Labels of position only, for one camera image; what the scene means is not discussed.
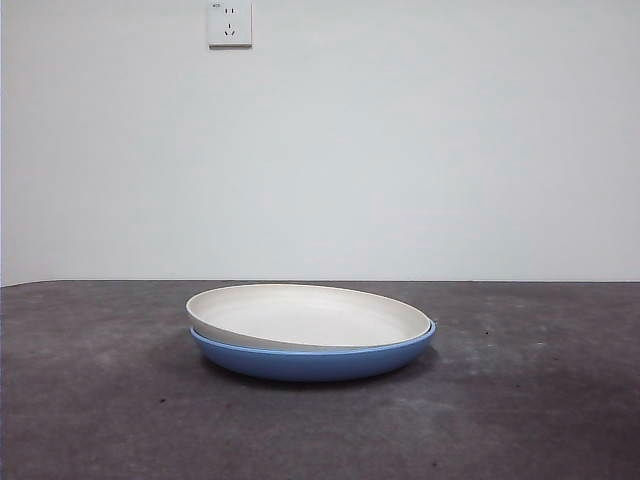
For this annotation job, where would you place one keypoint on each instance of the blue round plate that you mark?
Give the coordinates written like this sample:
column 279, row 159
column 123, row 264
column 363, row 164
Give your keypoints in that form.
column 310, row 365

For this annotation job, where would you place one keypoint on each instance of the white round plate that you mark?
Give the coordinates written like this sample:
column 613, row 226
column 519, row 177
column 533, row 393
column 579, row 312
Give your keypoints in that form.
column 310, row 312

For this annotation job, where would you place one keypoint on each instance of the white wall socket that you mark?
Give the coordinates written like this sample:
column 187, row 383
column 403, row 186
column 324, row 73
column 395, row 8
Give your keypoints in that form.
column 230, row 25

